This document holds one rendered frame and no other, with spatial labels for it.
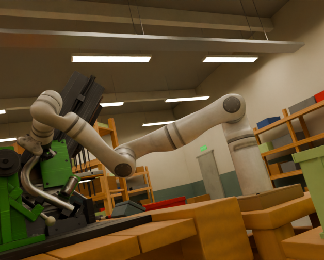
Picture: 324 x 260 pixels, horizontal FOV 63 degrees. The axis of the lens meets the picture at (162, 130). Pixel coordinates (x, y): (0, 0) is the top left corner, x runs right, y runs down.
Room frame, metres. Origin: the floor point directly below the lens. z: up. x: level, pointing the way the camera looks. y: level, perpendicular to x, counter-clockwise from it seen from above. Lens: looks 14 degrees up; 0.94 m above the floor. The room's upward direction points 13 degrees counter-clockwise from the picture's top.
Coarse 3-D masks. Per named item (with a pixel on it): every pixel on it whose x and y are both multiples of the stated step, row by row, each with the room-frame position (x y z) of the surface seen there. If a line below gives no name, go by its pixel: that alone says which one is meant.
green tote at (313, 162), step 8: (304, 152) 0.49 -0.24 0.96; (312, 152) 0.48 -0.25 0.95; (320, 152) 0.47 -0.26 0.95; (296, 160) 0.51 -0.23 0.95; (304, 160) 0.50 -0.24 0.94; (312, 160) 0.49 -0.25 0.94; (320, 160) 0.47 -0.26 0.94; (304, 168) 0.51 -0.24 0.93; (312, 168) 0.50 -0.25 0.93; (320, 168) 0.48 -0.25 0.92; (304, 176) 0.51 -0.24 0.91; (312, 176) 0.50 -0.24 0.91; (320, 176) 0.49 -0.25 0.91; (312, 184) 0.50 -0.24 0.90; (320, 184) 0.49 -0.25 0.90; (312, 192) 0.51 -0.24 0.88; (320, 192) 0.50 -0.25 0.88; (312, 200) 0.52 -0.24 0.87; (320, 200) 0.50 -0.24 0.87; (320, 208) 0.50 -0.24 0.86; (320, 216) 0.51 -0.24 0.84
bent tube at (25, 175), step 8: (32, 160) 0.98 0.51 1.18; (24, 168) 0.96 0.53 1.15; (32, 168) 0.99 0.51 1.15; (24, 176) 0.95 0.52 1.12; (24, 184) 0.94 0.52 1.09; (32, 184) 0.96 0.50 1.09; (32, 192) 0.95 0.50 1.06; (40, 192) 0.96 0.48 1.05; (48, 200) 0.97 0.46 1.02; (56, 200) 0.98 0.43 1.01; (64, 208) 0.99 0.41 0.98; (72, 208) 1.00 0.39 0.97
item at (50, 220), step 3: (42, 213) 0.77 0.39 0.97; (39, 216) 0.77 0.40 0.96; (42, 216) 0.77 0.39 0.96; (45, 216) 0.78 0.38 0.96; (51, 216) 0.79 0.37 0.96; (45, 219) 0.78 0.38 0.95; (48, 219) 0.77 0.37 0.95; (51, 219) 0.78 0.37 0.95; (54, 219) 0.79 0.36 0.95; (45, 222) 0.78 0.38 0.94; (48, 222) 0.77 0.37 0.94; (51, 222) 0.78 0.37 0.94; (54, 222) 0.79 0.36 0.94; (48, 225) 0.78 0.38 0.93; (51, 225) 0.78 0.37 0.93
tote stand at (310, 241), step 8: (304, 232) 0.66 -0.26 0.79; (312, 232) 0.64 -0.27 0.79; (320, 232) 0.63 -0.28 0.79; (288, 240) 0.62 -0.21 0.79; (296, 240) 0.61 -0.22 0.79; (304, 240) 0.59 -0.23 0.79; (312, 240) 0.58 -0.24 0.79; (320, 240) 0.57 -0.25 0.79; (288, 248) 0.62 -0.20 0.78; (296, 248) 0.60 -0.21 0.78; (304, 248) 0.58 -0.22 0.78; (312, 248) 0.56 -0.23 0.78; (320, 248) 0.55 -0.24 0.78; (288, 256) 0.62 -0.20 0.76; (296, 256) 0.61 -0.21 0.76; (304, 256) 0.59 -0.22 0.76; (312, 256) 0.57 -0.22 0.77; (320, 256) 0.55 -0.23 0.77
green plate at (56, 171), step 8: (56, 144) 1.09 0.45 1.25; (64, 144) 1.10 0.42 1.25; (48, 152) 1.06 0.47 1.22; (64, 152) 1.09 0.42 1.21; (48, 160) 1.05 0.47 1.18; (56, 160) 1.06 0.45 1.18; (64, 160) 1.08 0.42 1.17; (40, 168) 1.03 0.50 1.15; (48, 168) 1.04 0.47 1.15; (56, 168) 1.05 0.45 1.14; (64, 168) 1.07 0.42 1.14; (48, 176) 1.03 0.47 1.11; (56, 176) 1.04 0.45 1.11; (64, 176) 1.06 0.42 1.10; (48, 184) 1.02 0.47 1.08; (56, 184) 1.03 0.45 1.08
